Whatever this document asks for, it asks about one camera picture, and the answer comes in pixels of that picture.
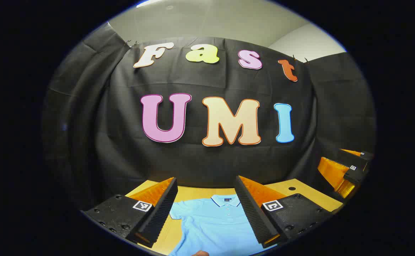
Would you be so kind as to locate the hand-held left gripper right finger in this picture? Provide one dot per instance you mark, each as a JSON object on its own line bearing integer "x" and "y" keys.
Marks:
{"x": 252, "y": 213}

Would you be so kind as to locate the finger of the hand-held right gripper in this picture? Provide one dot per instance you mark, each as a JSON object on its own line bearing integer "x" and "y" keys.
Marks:
{"x": 367, "y": 156}
{"x": 354, "y": 174}

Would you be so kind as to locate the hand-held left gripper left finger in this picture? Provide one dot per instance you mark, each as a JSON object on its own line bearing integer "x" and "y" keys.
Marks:
{"x": 163, "y": 209}

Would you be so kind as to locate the light blue polo T-shirt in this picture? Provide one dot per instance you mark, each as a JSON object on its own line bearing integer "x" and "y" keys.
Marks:
{"x": 214, "y": 227}

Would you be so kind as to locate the black backdrop cloth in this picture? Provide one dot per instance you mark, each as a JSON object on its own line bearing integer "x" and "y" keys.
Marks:
{"x": 193, "y": 163}

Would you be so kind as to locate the small metal clip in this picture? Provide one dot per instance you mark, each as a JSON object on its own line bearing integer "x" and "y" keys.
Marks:
{"x": 133, "y": 43}

